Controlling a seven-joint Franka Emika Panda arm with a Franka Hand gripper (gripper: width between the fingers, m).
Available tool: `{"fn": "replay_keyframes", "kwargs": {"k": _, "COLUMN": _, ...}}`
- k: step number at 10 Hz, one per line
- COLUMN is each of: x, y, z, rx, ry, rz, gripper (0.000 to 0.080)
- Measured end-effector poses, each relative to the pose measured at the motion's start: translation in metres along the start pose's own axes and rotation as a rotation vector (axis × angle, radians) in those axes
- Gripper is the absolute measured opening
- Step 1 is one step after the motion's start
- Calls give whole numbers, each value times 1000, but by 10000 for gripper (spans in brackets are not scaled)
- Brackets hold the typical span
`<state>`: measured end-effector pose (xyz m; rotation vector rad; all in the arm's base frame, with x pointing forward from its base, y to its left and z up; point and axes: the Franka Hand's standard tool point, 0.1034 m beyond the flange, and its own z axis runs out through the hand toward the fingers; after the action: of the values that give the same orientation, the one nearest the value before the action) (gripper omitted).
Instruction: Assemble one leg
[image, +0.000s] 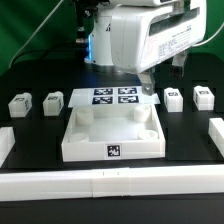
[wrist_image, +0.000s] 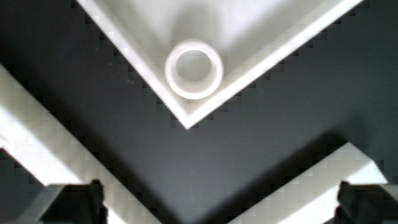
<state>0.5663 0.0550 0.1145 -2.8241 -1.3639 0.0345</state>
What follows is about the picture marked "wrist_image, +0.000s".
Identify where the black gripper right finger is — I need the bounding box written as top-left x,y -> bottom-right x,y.
332,182 -> 398,224

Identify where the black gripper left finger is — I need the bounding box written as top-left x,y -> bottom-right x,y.
21,180 -> 108,224

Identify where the white square tabletop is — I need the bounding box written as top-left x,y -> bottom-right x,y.
76,0 -> 362,127

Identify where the white U-shaped obstacle fence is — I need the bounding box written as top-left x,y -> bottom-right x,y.
0,66 -> 387,224

